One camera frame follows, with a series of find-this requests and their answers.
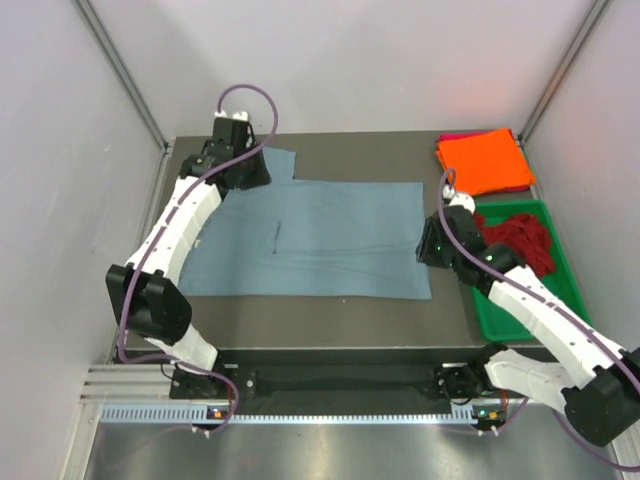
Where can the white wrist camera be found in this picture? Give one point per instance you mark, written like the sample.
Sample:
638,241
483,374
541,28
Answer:
239,115
452,197

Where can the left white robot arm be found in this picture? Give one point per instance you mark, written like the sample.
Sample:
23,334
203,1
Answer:
143,291

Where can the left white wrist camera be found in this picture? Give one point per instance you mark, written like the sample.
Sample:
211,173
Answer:
239,115

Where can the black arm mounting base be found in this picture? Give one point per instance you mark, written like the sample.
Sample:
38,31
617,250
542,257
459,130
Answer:
425,373

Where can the dark red t-shirt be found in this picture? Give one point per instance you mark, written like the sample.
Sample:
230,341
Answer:
526,236

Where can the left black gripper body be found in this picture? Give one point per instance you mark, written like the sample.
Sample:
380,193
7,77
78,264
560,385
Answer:
251,173

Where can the green plastic tray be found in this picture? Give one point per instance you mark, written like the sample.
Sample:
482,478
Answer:
497,325

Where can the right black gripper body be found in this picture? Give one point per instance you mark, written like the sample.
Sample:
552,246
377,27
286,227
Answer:
434,252

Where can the folded orange t-shirt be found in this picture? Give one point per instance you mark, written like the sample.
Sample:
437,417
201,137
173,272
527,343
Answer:
482,162

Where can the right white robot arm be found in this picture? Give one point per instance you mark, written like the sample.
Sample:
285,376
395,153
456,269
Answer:
593,382

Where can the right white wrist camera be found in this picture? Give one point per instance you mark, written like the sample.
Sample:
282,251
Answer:
452,197

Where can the grey-blue t-shirt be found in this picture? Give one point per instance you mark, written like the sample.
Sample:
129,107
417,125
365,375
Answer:
311,238

